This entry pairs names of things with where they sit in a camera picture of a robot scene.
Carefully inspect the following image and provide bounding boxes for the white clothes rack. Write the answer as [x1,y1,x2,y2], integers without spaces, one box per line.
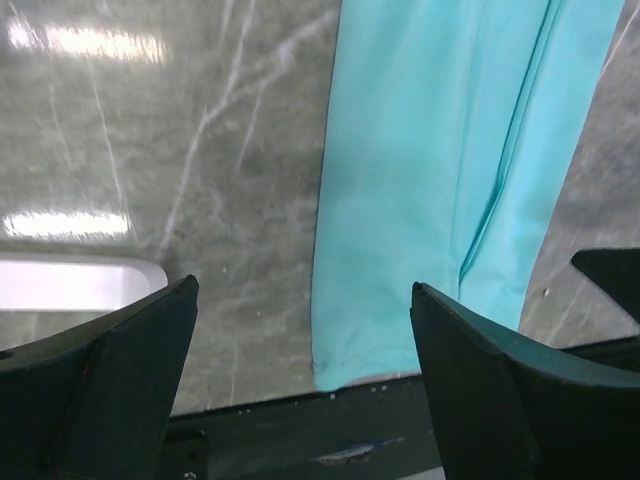
[1,252,168,312]

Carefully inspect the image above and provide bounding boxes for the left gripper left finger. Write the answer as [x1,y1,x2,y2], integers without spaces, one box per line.
[1,275,199,479]

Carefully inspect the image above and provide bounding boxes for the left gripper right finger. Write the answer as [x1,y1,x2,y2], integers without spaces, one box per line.
[410,283,639,479]

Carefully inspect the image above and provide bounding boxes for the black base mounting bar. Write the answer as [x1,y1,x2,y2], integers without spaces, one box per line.
[159,334,640,480]

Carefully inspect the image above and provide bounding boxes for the teal t shirt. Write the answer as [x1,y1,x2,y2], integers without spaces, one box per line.
[311,1,623,392]

